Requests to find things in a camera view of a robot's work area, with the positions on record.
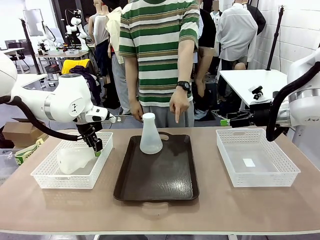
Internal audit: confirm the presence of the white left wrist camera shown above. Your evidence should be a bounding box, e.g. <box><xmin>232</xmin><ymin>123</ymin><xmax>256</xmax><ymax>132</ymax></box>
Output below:
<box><xmin>98</xmin><ymin>107</ymin><xmax>117</xmax><ymax>124</ymax></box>

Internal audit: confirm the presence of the dark brown plastic tray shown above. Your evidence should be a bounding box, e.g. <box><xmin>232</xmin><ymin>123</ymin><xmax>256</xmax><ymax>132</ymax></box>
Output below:
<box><xmin>113</xmin><ymin>131</ymin><xmax>201</xmax><ymax>203</ymax></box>

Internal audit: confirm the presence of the dark red case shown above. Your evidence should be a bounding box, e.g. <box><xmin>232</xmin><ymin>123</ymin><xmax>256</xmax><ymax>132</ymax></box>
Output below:
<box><xmin>45</xmin><ymin>63</ymin><xmax>62</xmax><ymax>75</ymax></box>

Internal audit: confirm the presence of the person in green striped shirt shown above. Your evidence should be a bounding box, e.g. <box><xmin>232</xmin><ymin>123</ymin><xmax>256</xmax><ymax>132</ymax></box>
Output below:
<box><xmin>118</xmin><ymin>0</ymin><xmax>201</xmax><ymax>129</ymax></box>

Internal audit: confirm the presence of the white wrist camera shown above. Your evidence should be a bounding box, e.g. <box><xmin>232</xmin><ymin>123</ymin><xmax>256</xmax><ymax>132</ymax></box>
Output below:
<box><xmin>247</xmin><ymin>85</ymin><xmax>264</xmax><ymax>101</ymax></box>
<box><xmin>98</xmin><ymin>107</ymin><xmax>117</xmax><ymax>124</ymax></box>

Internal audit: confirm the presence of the black tripod stand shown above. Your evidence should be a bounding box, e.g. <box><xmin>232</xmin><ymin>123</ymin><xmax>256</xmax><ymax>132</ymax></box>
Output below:
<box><xmin>265</xmin><ymin>4</ymin><xmax>286</xmax><ymax>71</ymax></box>

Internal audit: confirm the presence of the white reflector panel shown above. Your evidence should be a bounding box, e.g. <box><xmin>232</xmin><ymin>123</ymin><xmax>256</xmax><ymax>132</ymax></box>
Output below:
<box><xmin>22</xmin><ymin>8</ymin><xmax>46</xmax><ymax>37</ymax></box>

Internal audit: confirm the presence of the black hanging bag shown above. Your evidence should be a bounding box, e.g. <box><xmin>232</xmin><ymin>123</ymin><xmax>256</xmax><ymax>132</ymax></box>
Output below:
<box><xmin>246</xmin><ymin>4</ymin><xmax>267</xmax><ymax>36</ymax></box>

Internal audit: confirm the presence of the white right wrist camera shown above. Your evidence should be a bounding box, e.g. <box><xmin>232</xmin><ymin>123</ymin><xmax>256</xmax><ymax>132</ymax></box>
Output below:
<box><xmin>247</xmin><ymin>85</ymin><xmax>264</xmax><ymax>101</ymax></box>

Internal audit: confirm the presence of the mannequin with white tank top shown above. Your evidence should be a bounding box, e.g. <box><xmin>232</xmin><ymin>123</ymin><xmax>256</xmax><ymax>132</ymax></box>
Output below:
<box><xmin>88</xmin><ymin>0</ymin><xmax>111</xmax><ymax>85</ymax></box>

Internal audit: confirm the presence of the person in black shirt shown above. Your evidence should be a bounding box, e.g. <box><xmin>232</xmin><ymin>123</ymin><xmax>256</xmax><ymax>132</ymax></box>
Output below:
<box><xmin>193</xmin><ymin>8</ymin><xmax>218</xmax><ymax>106</ymax></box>

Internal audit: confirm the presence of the background work desk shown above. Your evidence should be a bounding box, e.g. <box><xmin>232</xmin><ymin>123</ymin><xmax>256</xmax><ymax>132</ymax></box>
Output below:
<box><xmin>34</xmin><ymin>48</ymin><xmax>91</xmax><ymax>76</ymax></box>

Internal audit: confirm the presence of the black wristwatch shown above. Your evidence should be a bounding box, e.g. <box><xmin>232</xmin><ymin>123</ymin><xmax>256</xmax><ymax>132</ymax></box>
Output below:
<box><xmin>175</xmin><ymin>80</ymin><xmax>192</xmax><ymax>93</ymax></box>

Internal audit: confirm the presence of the mannequin with cream shirt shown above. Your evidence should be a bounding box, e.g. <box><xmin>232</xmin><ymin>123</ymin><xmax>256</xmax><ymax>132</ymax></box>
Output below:
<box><xmin>104</xmin><ymin>5</ymin><xmax>132</xmax><ymax>116</ymax></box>

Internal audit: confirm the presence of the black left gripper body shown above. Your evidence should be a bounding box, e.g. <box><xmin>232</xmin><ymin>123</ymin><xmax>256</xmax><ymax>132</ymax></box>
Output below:
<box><xmin>75</xmin><ymin>120</ymin><xmax>103</xmax><ymax>142</ymax></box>

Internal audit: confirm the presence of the black office chair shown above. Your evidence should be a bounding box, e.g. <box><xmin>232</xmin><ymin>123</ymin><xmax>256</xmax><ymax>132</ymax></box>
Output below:
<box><xmin>7</xmin><ymin>40</ymin><xmax>30</xmax><ymax>74</ymax></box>

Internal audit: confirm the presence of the white paper slip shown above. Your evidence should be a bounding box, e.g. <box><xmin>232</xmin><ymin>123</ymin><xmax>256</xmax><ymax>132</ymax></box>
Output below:
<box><xmin>242</xmin><ymin>157</ymin><xmax>257</xmax><ymax>168</ymax></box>

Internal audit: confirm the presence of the person's right forearm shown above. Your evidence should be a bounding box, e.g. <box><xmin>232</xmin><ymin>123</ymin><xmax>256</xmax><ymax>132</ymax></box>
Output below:
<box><xmin>123</xmin><ymin>55</ymin><xmax>140</xmax><ymax>103</ymax></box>

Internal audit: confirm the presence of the black light stand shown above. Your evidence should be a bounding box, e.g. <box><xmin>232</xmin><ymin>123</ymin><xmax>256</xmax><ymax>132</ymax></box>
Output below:
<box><xmin>19</xmin><ymin>18</ymin><xmax>42</xmax><ymax>76</ymax></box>

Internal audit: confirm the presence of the grey floor plate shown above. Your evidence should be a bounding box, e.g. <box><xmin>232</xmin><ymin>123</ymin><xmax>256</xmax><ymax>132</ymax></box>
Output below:
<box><xmin>109</xmin><ymin>114</ymin><xmax>134</xmax><ymax>125</ymax></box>

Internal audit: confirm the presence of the person's left hand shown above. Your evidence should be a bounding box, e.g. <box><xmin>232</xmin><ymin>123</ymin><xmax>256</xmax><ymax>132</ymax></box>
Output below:
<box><xmin>169</xmin><ymin>86</ymin><xmax>191</xmax><ymax>124</ymax></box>

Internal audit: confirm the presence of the person's right hand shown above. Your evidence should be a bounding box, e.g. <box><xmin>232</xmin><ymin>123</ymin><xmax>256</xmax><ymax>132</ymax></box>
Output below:
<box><xmin>129</xmin><ymin>99</ymin><xmax>145</xmax><ymax>123</ymax></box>

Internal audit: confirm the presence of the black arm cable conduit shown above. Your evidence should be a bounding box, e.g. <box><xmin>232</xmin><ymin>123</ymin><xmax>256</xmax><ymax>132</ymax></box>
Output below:
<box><xmin>265</xmin><ymin>60</ymin><xmax>320</xmax><ymax>142</ymax></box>
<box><xmin>0</xmin><ymin>95</ymin><xmax>84</xmax><ymax>142</ymax></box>

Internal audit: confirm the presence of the green and white carton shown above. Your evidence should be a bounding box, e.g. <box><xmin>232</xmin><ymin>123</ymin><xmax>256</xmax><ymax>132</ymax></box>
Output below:
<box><xmin>14</xmin><ymin>138</ymin><xmax>46</xmax><ymax>167</ymax></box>

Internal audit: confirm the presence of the large white table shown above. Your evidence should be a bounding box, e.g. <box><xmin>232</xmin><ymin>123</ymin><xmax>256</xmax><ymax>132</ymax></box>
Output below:
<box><xmin>218</xmin><ymin>69</ymin><xmax>289</xmax><ymax>109</ymax></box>

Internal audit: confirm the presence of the white perforated plastic basket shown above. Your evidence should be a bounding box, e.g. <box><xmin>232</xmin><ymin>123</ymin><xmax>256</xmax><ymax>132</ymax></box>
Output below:
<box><xmin>215</xmin><ymin>127</ymin><xmax>302</xmax><ymax>188</ymax></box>
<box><xmin>30</xmin><ymin>131</ymin><xmax>114</xmax><ymax>190</ymax></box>

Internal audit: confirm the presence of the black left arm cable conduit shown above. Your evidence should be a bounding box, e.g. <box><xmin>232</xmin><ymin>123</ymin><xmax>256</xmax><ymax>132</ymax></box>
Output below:
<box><xmin>0</xmin><ymin>95</ymin><xmax>84</xmax><ymax>142</ymax></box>

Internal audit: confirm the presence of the brown cardboard box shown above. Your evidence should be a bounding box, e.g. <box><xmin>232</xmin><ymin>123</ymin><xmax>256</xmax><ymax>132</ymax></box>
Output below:
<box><xmin>1</xmin><ymin>121</ymin><xmax>50</xmax><ymax>149</ymax></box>

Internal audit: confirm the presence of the yellow garment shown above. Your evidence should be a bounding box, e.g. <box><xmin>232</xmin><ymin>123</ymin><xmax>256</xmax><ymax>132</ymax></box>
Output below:
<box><xmin>61</xmin><ymin>58</ymin><xmax>92</xmax><ymax>76</ymax></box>

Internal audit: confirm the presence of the person's left forearm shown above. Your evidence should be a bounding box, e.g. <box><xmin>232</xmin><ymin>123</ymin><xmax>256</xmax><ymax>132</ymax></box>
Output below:
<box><xmin>176</xmin><ymin>36</ymin><xmax>199</xmax><ymax>85</ymax></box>

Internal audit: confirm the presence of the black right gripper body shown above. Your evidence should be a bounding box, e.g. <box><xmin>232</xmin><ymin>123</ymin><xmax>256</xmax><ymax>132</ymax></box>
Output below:
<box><xmin>249</xmin><ymin>99</ymin><xmax>274</xmax><ymax>126</ymax></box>

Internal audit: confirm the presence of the translucent plastic conical flask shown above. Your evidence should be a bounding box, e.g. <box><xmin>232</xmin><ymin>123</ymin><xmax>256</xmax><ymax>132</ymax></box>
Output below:
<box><xmin>56</xmin><ymin>146</ymin><xmax>100</xmax><ymax>175</ymax></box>
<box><xmin>139</xmin><ymin>112</ymin><xmax>164</xmax><ymax>155</ymax></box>

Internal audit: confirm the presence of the dark purple garment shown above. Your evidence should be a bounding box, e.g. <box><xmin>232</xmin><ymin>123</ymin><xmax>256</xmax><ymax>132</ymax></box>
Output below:
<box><xmin>69</xmin><ymin>65</ymin><xmax>103</xmax><ymax>104</ymax></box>

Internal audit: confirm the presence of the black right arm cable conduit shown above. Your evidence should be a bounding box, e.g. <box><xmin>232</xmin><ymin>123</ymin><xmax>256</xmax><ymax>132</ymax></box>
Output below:
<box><xmin>265</xmin><ymin>60</ymin><xmax>320</xmax><ymax>142</ymax></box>

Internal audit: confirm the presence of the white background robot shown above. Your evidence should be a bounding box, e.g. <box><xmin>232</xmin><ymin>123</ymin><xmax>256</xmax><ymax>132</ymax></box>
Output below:
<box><xmin>65</xmin><ymin>8</ymin><xmax>90</xmax><ymax>52</ymax></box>

